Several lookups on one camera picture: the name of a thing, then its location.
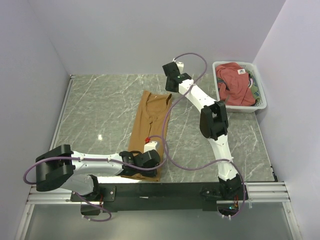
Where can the tan ribbed tank top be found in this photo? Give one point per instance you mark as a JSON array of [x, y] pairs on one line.
[[151, 119]]

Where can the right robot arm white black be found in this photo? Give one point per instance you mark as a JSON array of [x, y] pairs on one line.
[[213, 125]]

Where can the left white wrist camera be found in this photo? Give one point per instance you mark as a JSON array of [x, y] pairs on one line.
[[150, 145]]

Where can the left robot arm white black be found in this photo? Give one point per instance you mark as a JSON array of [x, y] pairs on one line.
[[75, 171]]

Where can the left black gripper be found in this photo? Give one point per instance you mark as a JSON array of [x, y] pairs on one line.
[[152, 173]]

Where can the red tank top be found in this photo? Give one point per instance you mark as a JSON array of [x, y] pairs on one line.
[[228, 68]]

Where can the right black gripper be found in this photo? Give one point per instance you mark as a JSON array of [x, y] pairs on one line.
[[167, 88]]

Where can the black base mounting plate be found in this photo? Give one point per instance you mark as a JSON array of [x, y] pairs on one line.
[[162, 196]]

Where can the green garment in basket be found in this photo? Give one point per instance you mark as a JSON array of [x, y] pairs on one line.
[[253, 87]]

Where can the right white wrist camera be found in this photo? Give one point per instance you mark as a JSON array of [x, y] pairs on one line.
[[179, 64]]

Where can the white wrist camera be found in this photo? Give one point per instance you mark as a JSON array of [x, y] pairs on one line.
[[150, 145], [179, 64]]

